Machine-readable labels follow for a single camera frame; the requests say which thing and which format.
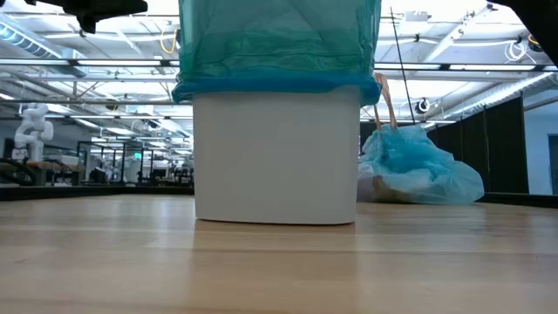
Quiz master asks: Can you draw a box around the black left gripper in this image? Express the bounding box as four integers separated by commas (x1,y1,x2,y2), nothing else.
24,0,149,35

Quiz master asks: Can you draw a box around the teal cloth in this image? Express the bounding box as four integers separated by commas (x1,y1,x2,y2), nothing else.
171,0,383,106

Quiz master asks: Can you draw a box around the white plastic trash bin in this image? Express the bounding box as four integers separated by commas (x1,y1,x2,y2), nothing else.
192,85,362,226

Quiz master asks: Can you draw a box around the long ceiling light fixture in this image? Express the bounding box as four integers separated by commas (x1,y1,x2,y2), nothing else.
374,63,558,73
0,58,180,68

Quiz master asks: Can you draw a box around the wooden top workbench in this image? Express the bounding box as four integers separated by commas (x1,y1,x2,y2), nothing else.
0,159,86,188

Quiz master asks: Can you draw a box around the black monitor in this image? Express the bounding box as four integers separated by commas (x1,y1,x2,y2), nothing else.
359,121,378,149

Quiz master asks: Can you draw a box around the yellow ceiling cable loop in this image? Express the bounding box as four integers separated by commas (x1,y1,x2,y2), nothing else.
159,28,180,55

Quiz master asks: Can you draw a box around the grey ceiling air duct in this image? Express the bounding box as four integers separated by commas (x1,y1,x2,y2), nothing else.
0,12,88,79

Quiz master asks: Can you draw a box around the black metal frame rack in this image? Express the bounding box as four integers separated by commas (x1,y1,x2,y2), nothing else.
76,140,195,187

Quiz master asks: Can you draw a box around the black curved hose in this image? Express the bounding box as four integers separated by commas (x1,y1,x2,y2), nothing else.
0,157,36,188

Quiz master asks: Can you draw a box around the black hanging cable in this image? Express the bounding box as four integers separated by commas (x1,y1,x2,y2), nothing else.
389,7,418,126

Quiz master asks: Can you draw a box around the black partition wall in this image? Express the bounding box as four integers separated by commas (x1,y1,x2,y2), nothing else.
426,96,529,195

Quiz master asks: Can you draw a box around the black yellow cable reel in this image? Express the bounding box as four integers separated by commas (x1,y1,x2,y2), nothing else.
525,33,545,53

